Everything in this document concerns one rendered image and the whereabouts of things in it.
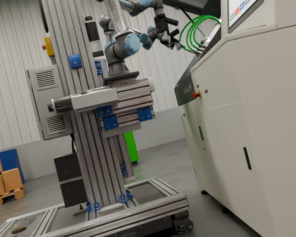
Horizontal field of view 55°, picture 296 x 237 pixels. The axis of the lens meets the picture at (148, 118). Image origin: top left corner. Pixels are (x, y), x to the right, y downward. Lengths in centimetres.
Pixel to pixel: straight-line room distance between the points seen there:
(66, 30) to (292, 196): 167
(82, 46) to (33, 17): 735
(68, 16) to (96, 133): 83
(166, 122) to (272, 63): 766
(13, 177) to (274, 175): 495
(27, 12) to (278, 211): 890
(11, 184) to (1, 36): 492
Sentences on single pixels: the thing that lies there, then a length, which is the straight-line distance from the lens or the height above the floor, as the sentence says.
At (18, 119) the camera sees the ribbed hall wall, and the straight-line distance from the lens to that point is 881.
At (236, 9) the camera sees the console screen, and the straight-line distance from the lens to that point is 179.
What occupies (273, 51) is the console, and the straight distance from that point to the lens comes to 132.
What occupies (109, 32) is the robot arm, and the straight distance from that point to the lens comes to 258.
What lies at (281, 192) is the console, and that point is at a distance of 132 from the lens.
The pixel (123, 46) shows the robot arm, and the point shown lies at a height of 119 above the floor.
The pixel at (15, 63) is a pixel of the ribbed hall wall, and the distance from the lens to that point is 907.
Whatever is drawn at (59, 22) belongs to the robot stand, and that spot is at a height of 152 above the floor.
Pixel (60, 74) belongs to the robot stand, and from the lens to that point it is 204.
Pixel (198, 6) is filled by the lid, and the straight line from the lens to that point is 272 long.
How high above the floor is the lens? 70
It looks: 1 degrees up
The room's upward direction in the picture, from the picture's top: 14 degrees counter-clockwise
